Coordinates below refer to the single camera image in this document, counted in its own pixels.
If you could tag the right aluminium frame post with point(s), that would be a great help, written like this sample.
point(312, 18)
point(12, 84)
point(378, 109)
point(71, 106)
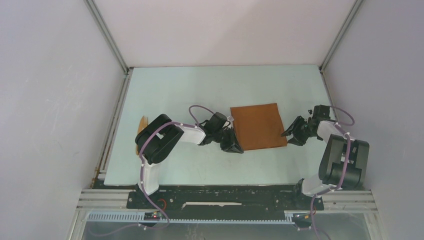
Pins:
point(341, 34)

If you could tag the aluminium frame post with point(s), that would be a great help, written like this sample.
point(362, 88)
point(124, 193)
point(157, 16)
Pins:
point(341, 34)
point(106, 33)

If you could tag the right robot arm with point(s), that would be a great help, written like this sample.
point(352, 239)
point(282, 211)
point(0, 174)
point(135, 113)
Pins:
point(345, 158)

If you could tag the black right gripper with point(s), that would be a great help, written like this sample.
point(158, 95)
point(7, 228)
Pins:
point(297, 139)

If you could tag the white cable duct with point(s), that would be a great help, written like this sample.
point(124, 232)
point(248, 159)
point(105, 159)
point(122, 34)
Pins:
point(152, 217)

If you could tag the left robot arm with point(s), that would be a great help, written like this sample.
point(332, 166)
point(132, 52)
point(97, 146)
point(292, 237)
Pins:
point(156, 141)

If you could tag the wooden fork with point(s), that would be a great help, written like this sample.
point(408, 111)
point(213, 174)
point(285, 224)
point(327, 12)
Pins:
point(143, 123)

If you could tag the left aluminium frame post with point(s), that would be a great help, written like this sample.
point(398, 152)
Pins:
point(106, 33)

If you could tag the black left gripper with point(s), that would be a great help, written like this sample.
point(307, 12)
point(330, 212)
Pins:
point(232, 140)

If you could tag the orange cloth napkin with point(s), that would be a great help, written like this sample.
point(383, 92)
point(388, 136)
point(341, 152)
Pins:
point(258, 126)

